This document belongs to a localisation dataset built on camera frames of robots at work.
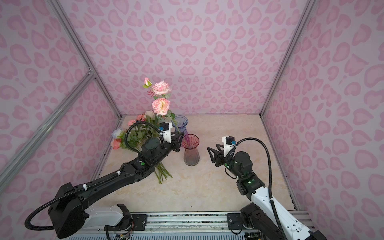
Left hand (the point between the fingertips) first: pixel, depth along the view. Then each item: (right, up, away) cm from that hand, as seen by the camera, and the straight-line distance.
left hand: (183, 132), depth 73 cm
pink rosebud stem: (-39, +6, +30) cm, 50 cm away
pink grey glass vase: (+3, -6, +11) cm, 13 cm away
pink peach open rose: (-47, -8, +25) cm, 54 cm away
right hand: (+14, -8, +1) cm, 16 cm away
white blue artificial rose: (-47, -1, +26) cm, 54 cm away
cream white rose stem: (-27, +11, +34) cm, 44 cm away
